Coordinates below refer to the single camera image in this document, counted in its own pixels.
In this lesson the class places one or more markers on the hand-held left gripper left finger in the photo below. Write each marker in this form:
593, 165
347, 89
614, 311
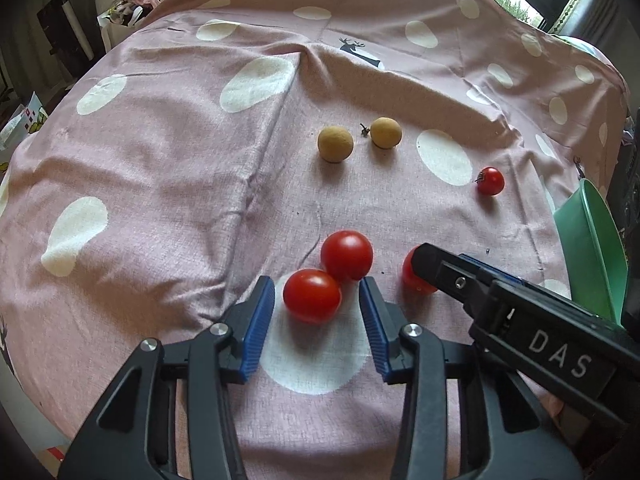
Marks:
256, 332

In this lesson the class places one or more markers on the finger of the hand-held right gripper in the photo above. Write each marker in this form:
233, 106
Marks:
442, 270

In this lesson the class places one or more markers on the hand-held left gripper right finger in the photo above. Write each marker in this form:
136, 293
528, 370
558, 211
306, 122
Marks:
375, 332

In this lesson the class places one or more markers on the red cherry tomato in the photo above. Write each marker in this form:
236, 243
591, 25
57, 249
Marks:
346, 256
312, 295
414, 277

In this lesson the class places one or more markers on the small red stemmed tomato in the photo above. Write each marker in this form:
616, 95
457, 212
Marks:
490, 181

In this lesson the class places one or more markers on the green plastic basin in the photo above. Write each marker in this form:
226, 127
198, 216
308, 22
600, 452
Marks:
595, 250

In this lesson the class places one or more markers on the tan longan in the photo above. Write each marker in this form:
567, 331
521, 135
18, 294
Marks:
385, 132
335, 144

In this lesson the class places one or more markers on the pink polka dot blanket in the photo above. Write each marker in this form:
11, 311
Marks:
200, 160

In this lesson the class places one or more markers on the white box with red print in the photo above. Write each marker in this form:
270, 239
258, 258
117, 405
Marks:
22, 120

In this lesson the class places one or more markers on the white patterned bag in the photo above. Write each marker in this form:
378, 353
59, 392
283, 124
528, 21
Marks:
121, 14

